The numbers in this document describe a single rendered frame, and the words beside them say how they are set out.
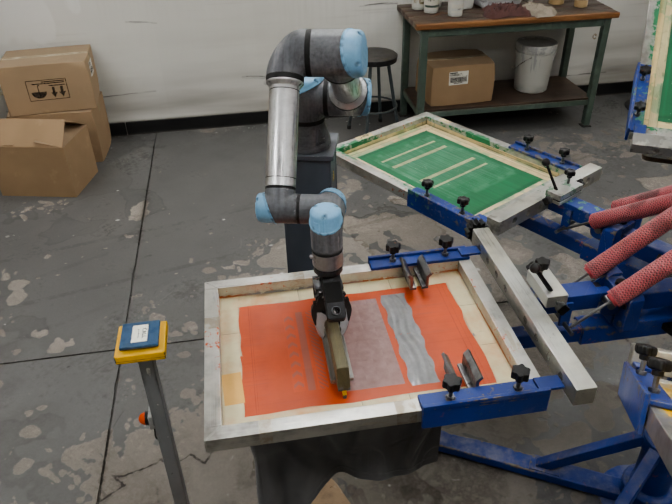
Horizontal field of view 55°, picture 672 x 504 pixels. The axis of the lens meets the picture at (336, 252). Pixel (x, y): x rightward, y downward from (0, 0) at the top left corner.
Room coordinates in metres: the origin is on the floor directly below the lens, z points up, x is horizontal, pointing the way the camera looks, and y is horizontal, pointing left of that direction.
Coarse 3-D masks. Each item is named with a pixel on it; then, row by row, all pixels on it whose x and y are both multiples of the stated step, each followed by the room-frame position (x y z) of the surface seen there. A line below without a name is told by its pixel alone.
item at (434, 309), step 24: (408, 288) 1.51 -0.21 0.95; (432, 288) 1.50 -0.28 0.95; (240, 312) 1.42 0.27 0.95; (264, 312) 1.41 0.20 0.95; (288, 312) 1.41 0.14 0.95; (360, 312) 1.40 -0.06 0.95; (384, 312) 1.40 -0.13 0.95; (432, 312) 1.39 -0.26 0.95; (456, 312) 1.39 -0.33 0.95; (264, 336) 1.31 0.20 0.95; (360, 336) 1.30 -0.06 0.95; (384, 336) 1.30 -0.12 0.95
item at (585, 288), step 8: (568, 288) 1.37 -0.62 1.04; (576, 288) 1.37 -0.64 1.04; (584, 288) 1.37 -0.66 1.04; (592, 288) 1.37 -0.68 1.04; (536, 296) 1.34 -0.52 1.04; (568, 296) 1.34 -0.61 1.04; (576, 296) 1.34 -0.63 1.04; (584, 296) 1.34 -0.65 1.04; (592, 296) 1.35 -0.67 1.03; (576, 304) 1.34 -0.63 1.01; (584, 304) 1.34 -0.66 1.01; (592, 304) 1.35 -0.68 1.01; (552, 312) 1.33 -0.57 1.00
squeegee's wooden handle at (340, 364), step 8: (328, 328) 1.22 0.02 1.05; (336, 328) 1.22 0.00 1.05; (328, 336) 1.22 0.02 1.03; (336, 336) 1.19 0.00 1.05; (336, 344) 1.16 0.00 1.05; (336, 352) 1.14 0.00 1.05; (344, 352) 1.14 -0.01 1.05; (336, 360) 1.11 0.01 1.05; (344, 360) 1.11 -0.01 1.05; (336, 368) 1.09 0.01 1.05; (344, 368) 1.08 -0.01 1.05; (336, 376) 1.09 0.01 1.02; (344, 376) 1.08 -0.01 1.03; (344, 384) 1.08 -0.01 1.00
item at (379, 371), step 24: (432, 336) 1.30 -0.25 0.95; (456, 336) 1.29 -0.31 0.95; (264, 360) 1.22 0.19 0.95; (288, 360) 1.22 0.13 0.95; (360, 360) 1.21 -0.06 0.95; (384, 360) 1.21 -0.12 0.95; (456, 360) 1.20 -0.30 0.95; (480, 360) 1.20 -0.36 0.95; (264, 384) 1.14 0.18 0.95; (288, 384) 1.13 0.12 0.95; (360, 384) 1.13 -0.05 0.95; (384, 384) 1.13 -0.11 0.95; (408, 384) 1.12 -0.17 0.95; (432, 384) 1.12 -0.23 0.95; (480, 384) 1.12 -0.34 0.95; (264, 408) 1.06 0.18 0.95; (288, 408) 1.06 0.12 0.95
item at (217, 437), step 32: (224, 288) 1.48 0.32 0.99; (256, 288) 1.50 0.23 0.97; (288, 288) 1.51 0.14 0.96; (480, 288) 1.45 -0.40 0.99; (512, 352) 1.19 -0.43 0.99; (288, 416) 1.00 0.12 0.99; (320, 416) 1.00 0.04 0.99; (352, 416) 1.00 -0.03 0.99; (384, 416) 0.99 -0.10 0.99; (416, 416) 1.01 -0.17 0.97; (224, 448) 0.94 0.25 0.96
